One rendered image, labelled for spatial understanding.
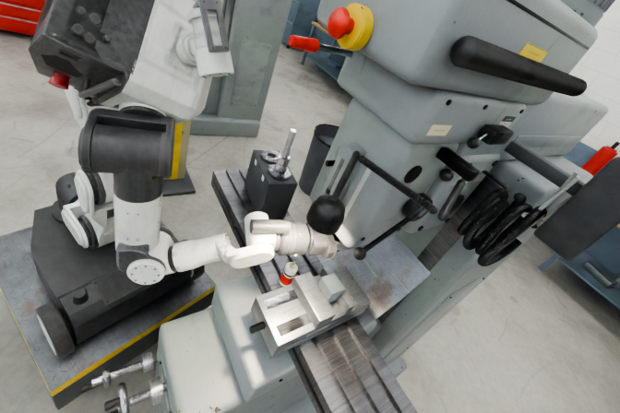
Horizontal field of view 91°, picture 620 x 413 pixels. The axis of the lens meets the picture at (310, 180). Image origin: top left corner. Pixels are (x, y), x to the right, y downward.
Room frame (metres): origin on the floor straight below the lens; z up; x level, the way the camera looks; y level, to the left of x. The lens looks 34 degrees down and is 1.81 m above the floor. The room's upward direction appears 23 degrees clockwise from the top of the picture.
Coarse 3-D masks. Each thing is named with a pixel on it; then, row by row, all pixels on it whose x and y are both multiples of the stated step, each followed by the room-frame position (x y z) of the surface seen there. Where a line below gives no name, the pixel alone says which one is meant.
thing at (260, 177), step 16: (256, 160) 1.00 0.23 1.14; (272, 160) 1.01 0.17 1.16; (256, 176) 0.97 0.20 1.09; (272, 176) 0.92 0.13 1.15; (288, 176) 0.95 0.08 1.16; (256, 192) 0.93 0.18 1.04; (272, 192) 0.89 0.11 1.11; (288, 192) 0.93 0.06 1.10; (256, 208) 0.90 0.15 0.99; (272, 208) 0.90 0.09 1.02
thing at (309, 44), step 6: (294, 36) 0.54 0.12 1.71; (300, 36) 0.55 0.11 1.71; (294, 42) 0.53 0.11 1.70; (300, 42) 0.54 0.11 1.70; (306, 42) 0.55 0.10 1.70; (312, 42) 0.56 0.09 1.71; (318, 42) 0.57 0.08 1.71; (300, 48) 0.55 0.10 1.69; (306, 48) 0.55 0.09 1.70; (312, 48) 0.56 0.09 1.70; (318, 48) 0.57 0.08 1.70; (324, 48) 0.58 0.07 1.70; (330, 48) 0.59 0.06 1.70; (336, 48) 0.60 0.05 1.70; (342, 54) 0.62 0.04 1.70; (348, 54) 0.62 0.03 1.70
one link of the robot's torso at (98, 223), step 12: (84, 180) 0.64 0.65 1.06; (84, 192) 0.62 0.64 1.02; (84, 204) 0.63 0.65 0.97; (108, 204) 0.69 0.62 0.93; (84, 216) 0.74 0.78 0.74; (96, 216) 0.64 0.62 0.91; (108, 216) 0.74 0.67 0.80; (84, 228) 0.70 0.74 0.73; (96, 228) 0.70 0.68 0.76; (108, 228) 0.72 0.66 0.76; (96, 240) 0.69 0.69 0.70; (108, 240) 0.72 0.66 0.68
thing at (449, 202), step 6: (456, 186) 0.51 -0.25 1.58; (462, 186) 0.52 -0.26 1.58; (456, 192) 0.48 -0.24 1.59; (450, 198) 0.45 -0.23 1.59; (456, 198) 0.47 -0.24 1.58; (444, 204) 0.43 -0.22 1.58; (450, 204) 0.43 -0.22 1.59; (444, 210) 0.41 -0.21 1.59; (450, 210) 0.42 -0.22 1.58; (438, 216) 0.40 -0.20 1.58; (444, 216) 0.39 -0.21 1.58
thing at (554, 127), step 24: (552, 96) 0.81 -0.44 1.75; (576, 96) 1.04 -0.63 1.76; (528, 120) 0.77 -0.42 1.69; (552, 120) 0.88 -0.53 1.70; (576, 120) 1.01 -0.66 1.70; (600, 120) 1.19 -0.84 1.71; (480, 144) 0.67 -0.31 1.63; (528, 144) 0.85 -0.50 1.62; (552, 144) 0.99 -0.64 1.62; (576, 144) 1.18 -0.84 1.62
